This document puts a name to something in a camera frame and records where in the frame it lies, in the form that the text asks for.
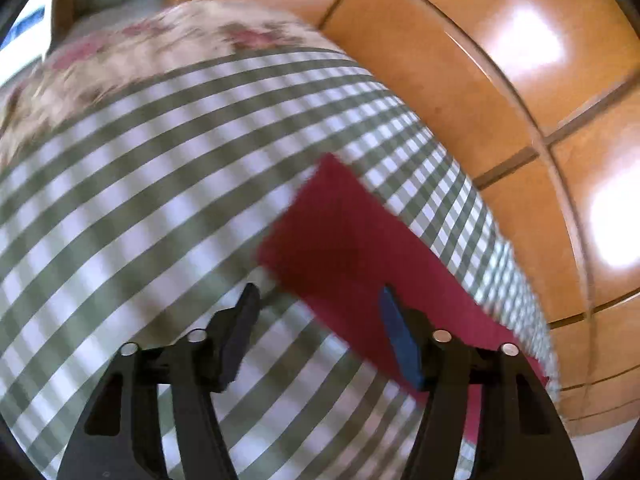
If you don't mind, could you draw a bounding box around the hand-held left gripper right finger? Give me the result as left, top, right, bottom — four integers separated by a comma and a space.
378, 285, 585, 480

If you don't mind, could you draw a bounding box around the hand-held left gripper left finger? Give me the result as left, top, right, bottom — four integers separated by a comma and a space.
56, 282, 262, 480

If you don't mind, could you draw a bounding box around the red garment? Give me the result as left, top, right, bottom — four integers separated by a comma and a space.
257, 152, 551, 441

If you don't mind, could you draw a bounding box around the green white checked bed sheet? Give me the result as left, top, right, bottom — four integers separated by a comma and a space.
0, 47, 561, 480

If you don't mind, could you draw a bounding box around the floral blanket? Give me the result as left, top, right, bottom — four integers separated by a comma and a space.
0, 0, 326, 161

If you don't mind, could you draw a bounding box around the white blue object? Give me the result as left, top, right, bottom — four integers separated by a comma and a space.
0, 0, 56, 88

